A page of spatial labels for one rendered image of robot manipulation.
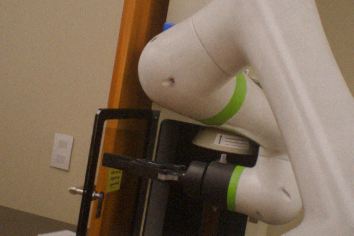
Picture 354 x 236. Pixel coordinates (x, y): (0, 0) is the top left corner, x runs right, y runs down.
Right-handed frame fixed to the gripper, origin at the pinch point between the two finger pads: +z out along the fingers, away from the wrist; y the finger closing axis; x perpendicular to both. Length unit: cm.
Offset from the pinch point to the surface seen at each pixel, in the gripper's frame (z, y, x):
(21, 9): 75, -69, -33
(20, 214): 58, -61, 34
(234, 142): -16.9, -29.1, -6.2
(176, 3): 2.9, -25.8, -37.6
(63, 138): 51, -68, 8
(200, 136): -7.8, -30.0, -5.9
